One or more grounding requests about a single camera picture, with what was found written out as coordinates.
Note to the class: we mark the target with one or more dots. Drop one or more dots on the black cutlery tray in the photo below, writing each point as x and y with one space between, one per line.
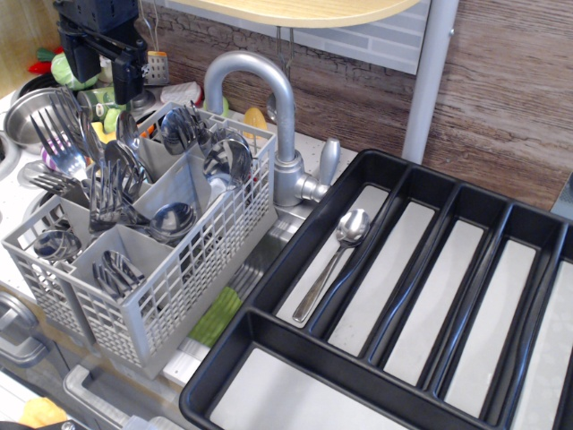
455 312

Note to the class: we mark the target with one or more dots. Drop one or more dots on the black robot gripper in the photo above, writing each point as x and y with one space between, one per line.
91 28

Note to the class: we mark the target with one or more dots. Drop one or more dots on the green sponge cloth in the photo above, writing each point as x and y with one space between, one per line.
215 320

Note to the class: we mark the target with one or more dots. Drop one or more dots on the green toy cabbage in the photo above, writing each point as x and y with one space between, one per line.
63 75

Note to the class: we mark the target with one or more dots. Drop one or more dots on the steel pot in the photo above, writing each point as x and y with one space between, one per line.
18 124

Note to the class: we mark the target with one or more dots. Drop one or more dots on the large steel spoon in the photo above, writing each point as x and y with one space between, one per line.
228 164

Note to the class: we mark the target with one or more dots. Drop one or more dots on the grey shelf post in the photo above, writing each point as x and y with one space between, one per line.
438 34

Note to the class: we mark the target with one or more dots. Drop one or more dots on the small toy grater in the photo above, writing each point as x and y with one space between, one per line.
157 68

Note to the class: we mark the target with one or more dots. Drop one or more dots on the green toy can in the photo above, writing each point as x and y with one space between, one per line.
98 101

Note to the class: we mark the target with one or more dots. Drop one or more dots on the steel spoon in tray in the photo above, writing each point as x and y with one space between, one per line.
350 232

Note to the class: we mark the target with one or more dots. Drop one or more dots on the small steel spoon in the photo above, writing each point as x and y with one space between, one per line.
127 133

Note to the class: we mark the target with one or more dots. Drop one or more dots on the steel spoon left front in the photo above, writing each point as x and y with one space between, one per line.
57 245

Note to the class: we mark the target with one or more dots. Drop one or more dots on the silver faucet handle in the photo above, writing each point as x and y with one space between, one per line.
330 155

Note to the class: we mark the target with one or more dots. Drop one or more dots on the grey plastic cutlery basket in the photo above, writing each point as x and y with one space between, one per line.
142 330

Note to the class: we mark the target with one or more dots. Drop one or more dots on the steel spoon front middle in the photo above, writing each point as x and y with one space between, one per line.
172 222

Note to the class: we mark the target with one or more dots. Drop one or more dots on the large steel fork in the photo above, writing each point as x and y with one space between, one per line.
59 147

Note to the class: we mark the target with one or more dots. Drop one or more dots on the silver toy faucet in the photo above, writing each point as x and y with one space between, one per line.
292 184

